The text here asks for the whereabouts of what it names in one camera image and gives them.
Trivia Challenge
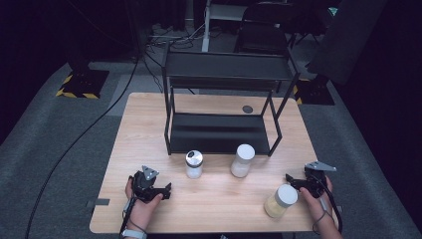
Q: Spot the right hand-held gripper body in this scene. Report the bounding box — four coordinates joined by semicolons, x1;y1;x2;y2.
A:
298;160;337;199

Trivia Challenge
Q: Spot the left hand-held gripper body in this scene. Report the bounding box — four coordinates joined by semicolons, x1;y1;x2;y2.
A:
131;164;167;203

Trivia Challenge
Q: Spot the white-lid jar of yellow powder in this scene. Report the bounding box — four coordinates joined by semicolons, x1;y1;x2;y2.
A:
263;183;300;219

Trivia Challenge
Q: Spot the silver-lid glass jar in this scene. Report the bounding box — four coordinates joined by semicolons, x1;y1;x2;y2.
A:
184;149;204;180

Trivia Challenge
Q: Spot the white-lid jar of white powder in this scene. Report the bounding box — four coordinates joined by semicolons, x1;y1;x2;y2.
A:
230;143;257;179

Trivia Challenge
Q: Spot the black two-tier metal rack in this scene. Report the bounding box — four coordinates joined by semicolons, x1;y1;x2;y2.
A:
161;41;302;157

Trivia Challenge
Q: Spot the person's right hand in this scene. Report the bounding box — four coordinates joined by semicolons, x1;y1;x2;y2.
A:
299;175;334;221

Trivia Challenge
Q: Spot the person's left hand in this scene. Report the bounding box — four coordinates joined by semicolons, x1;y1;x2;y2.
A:
124;175;164;231

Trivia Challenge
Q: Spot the white wristwatch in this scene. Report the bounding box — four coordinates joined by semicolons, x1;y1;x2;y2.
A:
120;228;148;239

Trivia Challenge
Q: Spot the black stand base striped tape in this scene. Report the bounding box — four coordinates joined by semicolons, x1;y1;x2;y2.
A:
55;68;110;100
293;75;336;107

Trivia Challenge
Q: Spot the dark angled panel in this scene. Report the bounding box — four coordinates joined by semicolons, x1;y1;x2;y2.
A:
306;0;389;86

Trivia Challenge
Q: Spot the black chair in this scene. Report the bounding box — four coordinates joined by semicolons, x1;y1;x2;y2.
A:
233;1;295;57

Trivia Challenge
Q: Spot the right hand-held gripper cable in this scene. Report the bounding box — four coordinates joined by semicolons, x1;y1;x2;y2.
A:
316;175;343;234

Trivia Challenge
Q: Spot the hand-held gripper cable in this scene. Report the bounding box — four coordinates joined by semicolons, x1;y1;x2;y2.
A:
316;175;343;234
118;196;137;239

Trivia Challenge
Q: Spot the left hand-held gripper cable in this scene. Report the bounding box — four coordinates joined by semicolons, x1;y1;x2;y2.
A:
118;196;137;239

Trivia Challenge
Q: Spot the grey wrist lanyard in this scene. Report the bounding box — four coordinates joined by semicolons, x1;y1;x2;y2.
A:
312;198;330;236

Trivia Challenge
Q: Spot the long black floor cable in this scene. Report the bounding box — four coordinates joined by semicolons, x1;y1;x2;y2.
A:
24;54;141;239

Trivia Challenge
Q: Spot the tangle of floor cables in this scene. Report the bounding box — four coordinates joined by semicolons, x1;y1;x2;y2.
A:
144;22;207;52

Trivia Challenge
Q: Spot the white desk frame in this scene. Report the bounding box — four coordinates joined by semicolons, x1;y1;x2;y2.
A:
201;0;249;54

